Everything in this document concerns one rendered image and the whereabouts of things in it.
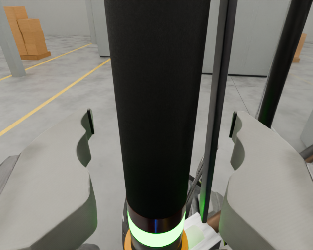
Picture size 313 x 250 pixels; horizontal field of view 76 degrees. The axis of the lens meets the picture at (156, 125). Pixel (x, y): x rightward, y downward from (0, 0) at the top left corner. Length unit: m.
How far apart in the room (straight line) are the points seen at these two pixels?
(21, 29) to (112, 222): 7.41
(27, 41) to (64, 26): 6.09
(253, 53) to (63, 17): 11.20
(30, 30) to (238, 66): 6.59
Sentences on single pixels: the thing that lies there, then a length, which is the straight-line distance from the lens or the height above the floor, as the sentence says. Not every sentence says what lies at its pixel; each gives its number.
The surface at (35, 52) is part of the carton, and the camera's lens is 8.45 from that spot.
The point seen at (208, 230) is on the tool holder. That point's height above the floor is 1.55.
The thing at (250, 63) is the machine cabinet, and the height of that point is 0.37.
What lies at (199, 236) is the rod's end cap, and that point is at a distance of 0.19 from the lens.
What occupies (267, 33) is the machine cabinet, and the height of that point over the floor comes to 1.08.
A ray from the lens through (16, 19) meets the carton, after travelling 8.53.
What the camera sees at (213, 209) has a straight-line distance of 0.70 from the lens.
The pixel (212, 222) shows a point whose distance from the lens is 0.20.
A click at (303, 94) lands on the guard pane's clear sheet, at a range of 1.29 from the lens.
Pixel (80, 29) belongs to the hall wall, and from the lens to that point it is 13.90.
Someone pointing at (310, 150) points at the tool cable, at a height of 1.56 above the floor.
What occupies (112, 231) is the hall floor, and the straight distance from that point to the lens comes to 2.03.
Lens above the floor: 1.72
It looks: 31 degrees down
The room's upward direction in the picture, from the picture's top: straight up
